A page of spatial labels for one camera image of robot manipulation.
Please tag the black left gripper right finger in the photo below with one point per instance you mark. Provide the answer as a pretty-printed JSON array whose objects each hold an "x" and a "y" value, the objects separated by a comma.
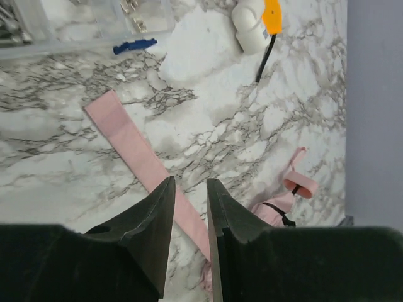
[{"x": 253, "y": 261}]

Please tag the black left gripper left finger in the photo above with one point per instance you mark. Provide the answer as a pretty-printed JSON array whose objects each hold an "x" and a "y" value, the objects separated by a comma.
[{"x": 122, "y": 259}]

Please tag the white orange small device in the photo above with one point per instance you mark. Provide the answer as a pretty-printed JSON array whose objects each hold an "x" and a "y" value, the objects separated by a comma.
[{"x": 257, "y": 23}]

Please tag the clear plastic organizer box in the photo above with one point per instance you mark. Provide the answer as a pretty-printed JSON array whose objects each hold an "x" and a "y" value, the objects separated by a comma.
[{"x": 31, "y": 28}]

